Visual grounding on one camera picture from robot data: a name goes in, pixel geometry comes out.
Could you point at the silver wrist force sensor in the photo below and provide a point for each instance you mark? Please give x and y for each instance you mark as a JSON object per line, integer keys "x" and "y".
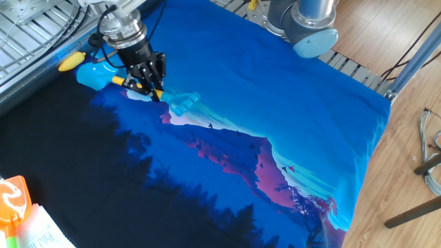
{"x": 124, "y": 29}

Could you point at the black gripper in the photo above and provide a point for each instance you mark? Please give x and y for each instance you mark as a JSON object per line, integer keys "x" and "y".
{"x": 139, "y": 56}

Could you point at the orange green toy shovel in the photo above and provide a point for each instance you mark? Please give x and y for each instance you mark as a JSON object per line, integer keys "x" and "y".
{"x": 13, "y": 199}

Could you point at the blue yellow toy shovel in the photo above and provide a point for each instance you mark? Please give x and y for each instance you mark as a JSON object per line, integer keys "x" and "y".
{"x": 93, "y": 75}

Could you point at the small yellow object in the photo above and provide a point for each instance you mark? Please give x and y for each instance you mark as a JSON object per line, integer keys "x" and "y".
{"x": 253, "y": 4}

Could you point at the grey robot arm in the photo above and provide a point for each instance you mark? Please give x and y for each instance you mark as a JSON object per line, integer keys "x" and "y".
{"x": 306, "y": 24}

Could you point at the dark table leg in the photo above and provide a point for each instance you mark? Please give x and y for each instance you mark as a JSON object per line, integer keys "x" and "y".
{"x": 429, "y": 164}
{"x": 413, "y": 213}

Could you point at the printed landscape cloth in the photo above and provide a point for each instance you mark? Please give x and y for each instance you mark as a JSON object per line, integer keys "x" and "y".
{"x": 241, "y": 120}

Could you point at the yellow toy corn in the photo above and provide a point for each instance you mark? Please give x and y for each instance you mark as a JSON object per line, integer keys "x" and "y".
{"x": 70, "y": 62}

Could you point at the white paper sheets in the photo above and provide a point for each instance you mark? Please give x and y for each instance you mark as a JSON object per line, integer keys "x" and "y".
{"x": 38, "y": 230}

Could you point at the aluminium frame post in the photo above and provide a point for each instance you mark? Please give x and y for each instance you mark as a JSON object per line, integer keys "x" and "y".
{"x": 413, "y": 62}

